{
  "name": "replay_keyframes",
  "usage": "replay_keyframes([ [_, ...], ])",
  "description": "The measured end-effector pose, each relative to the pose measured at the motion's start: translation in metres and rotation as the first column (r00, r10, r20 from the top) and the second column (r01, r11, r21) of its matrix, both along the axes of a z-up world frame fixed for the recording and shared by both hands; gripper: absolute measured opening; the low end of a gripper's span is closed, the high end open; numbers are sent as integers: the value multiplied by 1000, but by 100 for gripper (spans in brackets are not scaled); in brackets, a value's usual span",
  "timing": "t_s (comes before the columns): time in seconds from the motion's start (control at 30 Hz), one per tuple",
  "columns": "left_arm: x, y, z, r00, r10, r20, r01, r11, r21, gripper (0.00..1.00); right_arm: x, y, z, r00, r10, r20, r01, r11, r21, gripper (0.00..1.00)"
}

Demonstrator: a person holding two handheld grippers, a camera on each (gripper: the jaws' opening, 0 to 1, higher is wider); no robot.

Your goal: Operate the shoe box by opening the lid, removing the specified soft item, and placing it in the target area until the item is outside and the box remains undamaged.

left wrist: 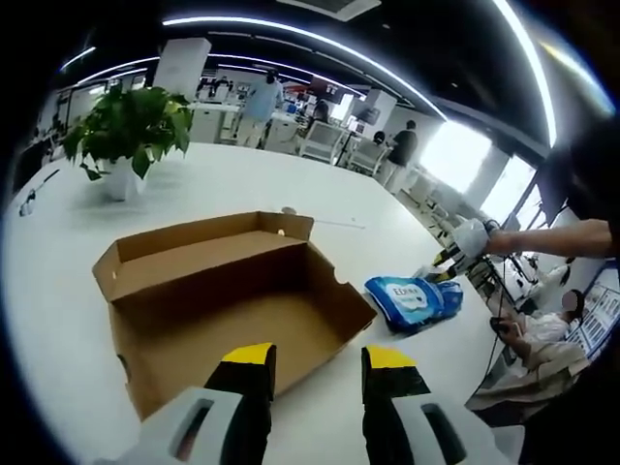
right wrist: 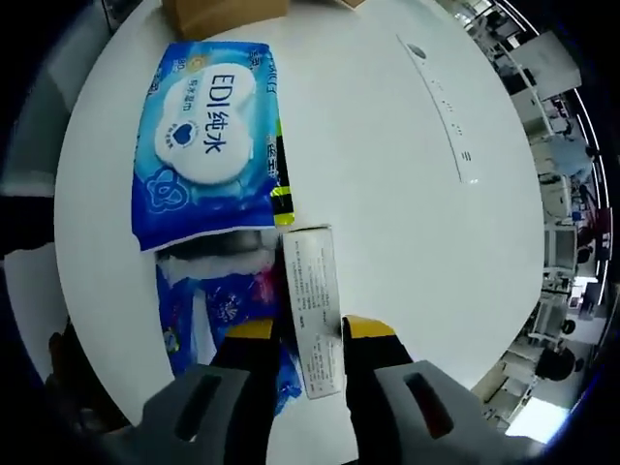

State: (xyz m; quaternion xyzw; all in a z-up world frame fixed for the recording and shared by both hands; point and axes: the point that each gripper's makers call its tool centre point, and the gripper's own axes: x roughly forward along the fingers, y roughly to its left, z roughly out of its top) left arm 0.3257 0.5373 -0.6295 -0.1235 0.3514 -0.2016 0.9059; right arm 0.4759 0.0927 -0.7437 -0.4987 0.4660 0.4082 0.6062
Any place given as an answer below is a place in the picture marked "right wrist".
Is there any brown cardboard shoe box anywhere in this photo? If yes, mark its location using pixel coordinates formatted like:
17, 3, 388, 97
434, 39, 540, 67
162, 0, 372, 41

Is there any white pillar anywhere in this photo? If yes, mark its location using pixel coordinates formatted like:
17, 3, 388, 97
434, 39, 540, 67
512, 31, 582, 101

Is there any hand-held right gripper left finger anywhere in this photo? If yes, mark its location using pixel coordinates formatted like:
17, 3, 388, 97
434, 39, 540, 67
138, 319, 282, 465

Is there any white printed carton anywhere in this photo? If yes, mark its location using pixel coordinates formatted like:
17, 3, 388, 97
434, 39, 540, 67
282, 223, 348, 401

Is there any white table cable cover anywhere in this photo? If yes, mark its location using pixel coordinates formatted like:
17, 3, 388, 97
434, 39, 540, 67
395, 33, 481, 185

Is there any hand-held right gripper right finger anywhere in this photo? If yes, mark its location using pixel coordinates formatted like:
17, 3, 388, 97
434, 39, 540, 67
341, 314, 505, 465

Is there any blue wet wipes pack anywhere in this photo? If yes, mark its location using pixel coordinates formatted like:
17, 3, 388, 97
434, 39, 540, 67
131, 41, 285, 252

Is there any blue floral soft pack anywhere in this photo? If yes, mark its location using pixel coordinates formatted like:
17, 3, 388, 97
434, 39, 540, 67
153, 249, 306, 418

